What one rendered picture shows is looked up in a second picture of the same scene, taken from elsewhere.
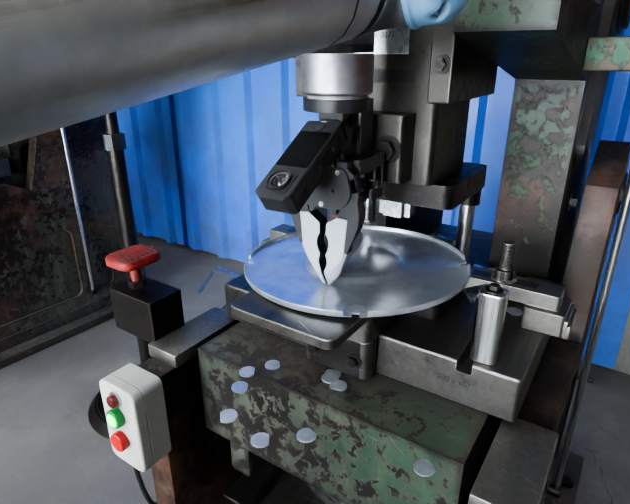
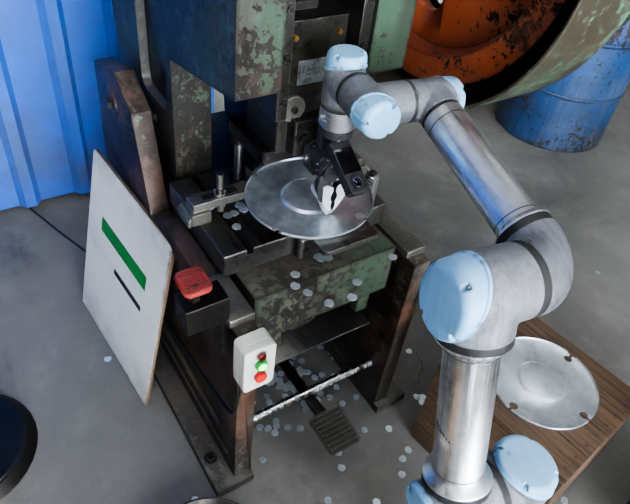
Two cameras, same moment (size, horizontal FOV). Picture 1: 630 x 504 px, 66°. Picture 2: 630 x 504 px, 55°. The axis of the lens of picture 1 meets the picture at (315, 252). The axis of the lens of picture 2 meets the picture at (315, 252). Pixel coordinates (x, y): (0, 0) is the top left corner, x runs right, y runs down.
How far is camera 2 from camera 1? 1.14 m
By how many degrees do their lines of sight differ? 62
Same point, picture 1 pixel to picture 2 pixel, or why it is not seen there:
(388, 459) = (366, 268)
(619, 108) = not seen: outside the picture
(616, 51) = not seen: hidden behind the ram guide
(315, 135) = (344, 150)
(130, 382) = (261, 340)
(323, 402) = (337, 268)
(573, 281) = not seen: hidden behind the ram
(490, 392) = (375, 215)
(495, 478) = (404, 242)
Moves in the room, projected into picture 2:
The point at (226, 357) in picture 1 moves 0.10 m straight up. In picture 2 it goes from (274, 290) to (277, 257)
